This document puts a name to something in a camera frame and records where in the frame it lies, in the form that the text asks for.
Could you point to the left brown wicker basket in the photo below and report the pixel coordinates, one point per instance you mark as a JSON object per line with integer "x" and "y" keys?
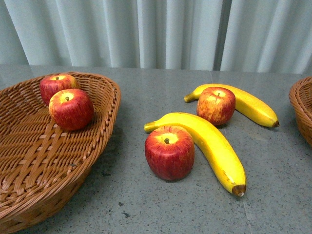
{"x": 41, "y": 165}

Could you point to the yellow banana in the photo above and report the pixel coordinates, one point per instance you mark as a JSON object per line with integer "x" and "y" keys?
{"x": 247, "y": 104}
{"x": 222, "y": 158}

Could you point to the orange-red apple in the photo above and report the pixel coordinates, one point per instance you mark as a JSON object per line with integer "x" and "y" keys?
{"x": 216, "y": 105}

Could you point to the pale pleated curtain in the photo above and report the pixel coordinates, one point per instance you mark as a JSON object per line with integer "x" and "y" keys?
{"x": 222, "y": 35}

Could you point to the right brown wicker basket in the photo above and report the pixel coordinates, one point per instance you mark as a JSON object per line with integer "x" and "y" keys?
{"x": 300, "y": 96}

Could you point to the brown wicker basket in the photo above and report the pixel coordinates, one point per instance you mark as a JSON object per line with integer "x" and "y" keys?
{"x": 41, "y": 165}
{"x": 300, "y": 96}

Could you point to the red apple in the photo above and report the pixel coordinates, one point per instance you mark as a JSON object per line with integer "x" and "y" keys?
{"x": 71, "y": 109}
{"x": 170, "y": 152}
{"x": 50, "y": 85}

